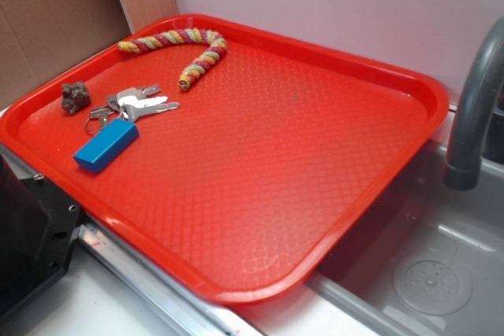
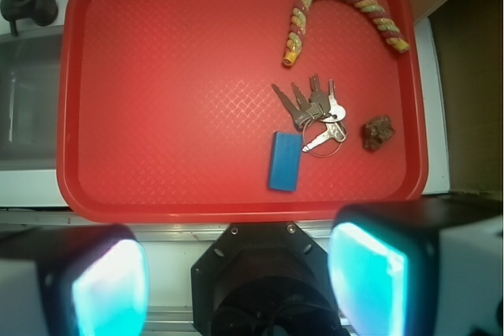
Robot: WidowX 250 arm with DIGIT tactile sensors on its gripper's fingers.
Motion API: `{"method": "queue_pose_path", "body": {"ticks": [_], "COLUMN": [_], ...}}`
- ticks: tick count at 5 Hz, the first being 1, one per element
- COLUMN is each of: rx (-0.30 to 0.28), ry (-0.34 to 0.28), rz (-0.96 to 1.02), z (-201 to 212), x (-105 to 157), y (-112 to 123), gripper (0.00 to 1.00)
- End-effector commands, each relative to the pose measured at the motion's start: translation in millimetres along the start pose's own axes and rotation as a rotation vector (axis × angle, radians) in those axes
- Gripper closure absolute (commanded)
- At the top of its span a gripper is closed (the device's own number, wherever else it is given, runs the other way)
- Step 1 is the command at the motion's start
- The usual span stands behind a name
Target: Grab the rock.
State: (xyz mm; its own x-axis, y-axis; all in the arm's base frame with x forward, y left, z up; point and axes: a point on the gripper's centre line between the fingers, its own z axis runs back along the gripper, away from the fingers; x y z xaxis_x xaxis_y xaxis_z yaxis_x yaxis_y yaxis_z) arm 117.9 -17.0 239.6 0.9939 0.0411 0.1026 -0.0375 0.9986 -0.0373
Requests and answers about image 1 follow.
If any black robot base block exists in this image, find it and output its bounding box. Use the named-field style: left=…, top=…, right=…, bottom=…
left=1, top=159, right=83, bottom=321

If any small brown rock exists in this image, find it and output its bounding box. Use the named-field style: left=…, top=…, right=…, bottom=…
left=61, top=81, right=91, bottom=116

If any grey toy sink basin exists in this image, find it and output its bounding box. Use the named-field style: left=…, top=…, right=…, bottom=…
left=307, top=142, right=503, bottom=335

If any silver key bunch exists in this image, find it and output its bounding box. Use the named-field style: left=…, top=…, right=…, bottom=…
left=84, top=84, right=180, bottom=134

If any grey sink faucet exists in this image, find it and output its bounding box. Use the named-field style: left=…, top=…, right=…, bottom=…
left=443, top=18, right=503, bottom=190

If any multicoloured twisted rope toy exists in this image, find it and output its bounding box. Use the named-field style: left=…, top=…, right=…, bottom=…
left=117, top=28, right=228, bottom=91

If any brown cardboard panel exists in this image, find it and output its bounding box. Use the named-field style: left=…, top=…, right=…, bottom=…
left=1, top=0, right=130, bottom=108

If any blue rectangular block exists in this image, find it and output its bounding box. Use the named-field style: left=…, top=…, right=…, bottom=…
left=73, top=120, right=139, bottom=173

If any red plastic tray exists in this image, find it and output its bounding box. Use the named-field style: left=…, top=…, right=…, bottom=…
left=1, top=15, right=449, bottom=305

